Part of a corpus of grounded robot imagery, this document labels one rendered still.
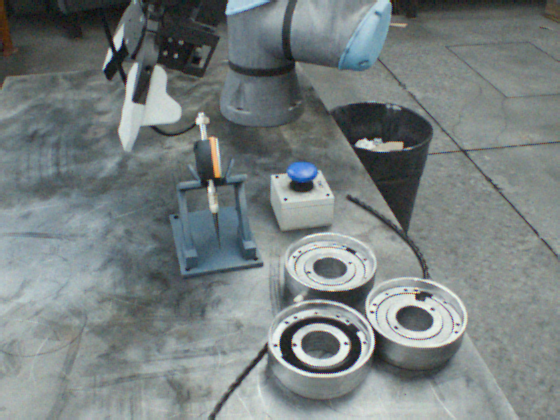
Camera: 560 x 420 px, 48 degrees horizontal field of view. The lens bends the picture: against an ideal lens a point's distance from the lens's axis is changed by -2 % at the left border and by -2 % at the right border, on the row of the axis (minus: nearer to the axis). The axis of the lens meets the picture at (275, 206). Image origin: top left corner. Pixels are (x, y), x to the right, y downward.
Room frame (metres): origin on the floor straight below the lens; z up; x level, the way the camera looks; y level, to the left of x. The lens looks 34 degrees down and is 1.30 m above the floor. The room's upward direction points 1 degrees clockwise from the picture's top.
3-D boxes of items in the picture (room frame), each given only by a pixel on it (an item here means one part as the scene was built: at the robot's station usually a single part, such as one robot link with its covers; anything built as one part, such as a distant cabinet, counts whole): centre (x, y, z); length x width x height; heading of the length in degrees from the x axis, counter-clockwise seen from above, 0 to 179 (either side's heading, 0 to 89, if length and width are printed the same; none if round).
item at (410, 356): (0.48, -0.15, 0.82); 0.10 x 0.10 x 0.04
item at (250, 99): (1.05, 0.03, 0.85); 0.15 x 0.15 x 0.10
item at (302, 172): (0.71, -0.03, 0.85); 0.04 x 0.04 x 0.05
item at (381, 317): (0.48, -0.15, 0.82); 0.08 x 0.08 x 0.02
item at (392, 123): (1.73, -0.30, 0.21); 0.34 x 0.34 x 0.43
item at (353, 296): (0.56, -0.06, 0.82); 0.10 x 0.10 x 0.04
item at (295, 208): (0.72, -0.03, 0.82); 0.08 x 0.07 x 0.05; 12
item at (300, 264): (0.56, -0.06, 0.82); 0.08 x 0.08 x 0.02
